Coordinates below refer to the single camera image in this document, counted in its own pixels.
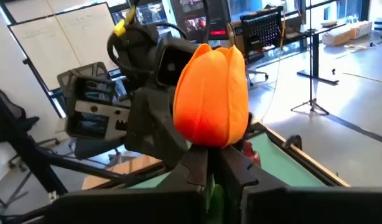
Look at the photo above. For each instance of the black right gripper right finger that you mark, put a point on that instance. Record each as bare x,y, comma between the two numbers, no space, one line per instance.
303,207

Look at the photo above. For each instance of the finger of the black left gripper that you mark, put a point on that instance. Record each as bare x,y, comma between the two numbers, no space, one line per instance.
150,124

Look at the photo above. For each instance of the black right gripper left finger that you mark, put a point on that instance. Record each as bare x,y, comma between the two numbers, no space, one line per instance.
132,207

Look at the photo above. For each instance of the orange artificial tulip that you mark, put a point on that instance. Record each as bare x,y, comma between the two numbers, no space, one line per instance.
209,93

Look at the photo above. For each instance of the yellow tape label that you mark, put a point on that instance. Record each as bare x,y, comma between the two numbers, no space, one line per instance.
120,28

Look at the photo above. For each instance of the grey black tool case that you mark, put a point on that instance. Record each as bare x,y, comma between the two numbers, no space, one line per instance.
94,109

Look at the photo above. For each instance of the dark operator monitor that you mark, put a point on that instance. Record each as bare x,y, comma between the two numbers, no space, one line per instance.
191,21

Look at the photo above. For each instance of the black table clamp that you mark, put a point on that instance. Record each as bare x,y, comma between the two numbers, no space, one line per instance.
295,138

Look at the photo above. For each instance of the white whiteboard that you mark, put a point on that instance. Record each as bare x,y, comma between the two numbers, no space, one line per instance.
54,46

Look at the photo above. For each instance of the black tripod stand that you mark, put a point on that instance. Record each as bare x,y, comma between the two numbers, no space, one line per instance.
311,77

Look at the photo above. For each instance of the black perforated chair back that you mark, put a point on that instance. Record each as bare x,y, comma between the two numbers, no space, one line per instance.
261,31

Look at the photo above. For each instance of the black mesh office chair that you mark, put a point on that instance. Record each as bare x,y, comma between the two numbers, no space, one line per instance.
10,109

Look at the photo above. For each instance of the black standing desk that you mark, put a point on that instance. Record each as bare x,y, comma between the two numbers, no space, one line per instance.
315,56

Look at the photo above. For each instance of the white cardboard boxes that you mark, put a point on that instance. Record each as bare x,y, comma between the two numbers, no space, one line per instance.
343,34

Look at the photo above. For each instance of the large window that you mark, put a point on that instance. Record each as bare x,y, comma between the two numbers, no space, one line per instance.
334,7

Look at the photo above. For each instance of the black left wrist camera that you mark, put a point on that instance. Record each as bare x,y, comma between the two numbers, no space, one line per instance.
172,65

